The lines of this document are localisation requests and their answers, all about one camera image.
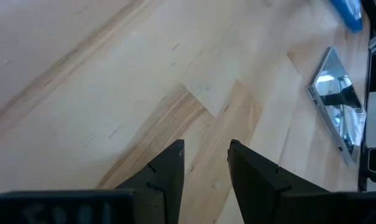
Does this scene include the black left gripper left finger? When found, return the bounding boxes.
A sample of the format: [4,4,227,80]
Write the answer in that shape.
[112,139,186,224]

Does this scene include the blue jewel case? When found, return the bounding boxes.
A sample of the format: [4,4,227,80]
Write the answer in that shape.
[329,0,364,34]

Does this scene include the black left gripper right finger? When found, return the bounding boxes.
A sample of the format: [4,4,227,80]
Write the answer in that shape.
[227,139,330,224]

